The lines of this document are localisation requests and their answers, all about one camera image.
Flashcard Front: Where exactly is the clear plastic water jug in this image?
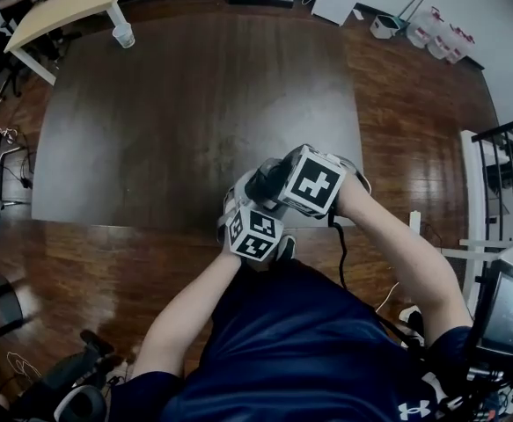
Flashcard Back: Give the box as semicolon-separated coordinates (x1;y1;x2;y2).
426;23;464;59
405;7;445;48
445;32;477;65

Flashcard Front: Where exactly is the black metal rack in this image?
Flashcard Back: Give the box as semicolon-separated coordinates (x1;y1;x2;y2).
471;111;513;242

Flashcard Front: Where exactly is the person's right forearm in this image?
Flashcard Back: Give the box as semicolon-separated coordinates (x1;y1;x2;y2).
329;181;473;352

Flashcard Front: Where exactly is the person's left forearm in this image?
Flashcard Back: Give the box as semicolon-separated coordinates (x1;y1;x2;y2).
130;247;245;381

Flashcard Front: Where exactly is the person's navy shirt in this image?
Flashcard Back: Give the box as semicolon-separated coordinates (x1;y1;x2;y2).
108;256;475;422

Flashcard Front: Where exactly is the clear plastic cup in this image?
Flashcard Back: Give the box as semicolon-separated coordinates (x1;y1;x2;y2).
112;23;136;50

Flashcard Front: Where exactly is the white table frame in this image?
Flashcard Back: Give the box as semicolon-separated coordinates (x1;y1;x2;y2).
440;128;513;298

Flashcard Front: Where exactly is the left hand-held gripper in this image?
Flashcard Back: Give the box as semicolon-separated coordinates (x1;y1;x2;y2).
216;170;286;264

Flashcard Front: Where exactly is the black monitor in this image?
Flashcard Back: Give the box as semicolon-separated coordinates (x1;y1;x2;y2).
475;259;513;360

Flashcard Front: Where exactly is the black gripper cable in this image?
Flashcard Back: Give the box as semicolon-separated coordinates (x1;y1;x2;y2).
327;211;350;290

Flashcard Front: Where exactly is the white bucket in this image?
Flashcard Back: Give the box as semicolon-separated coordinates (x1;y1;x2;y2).
369;13;404;40

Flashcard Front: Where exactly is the white cable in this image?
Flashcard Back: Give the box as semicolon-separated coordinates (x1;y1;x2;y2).
374;280;400;314

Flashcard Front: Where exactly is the black office chair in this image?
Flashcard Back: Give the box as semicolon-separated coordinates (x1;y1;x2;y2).
0;330;128;422

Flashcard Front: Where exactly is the person's black and white shoe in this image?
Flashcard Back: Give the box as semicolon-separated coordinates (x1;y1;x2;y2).
397;304;427;347

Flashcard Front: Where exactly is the grey hand trolley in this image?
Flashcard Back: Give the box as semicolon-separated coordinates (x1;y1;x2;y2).
396;0;437;22

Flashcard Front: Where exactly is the light wooden desk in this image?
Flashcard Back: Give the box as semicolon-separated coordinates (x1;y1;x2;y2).
4;0;136;86

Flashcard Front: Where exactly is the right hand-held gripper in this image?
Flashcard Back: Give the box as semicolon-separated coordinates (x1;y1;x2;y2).
255;144;372;219

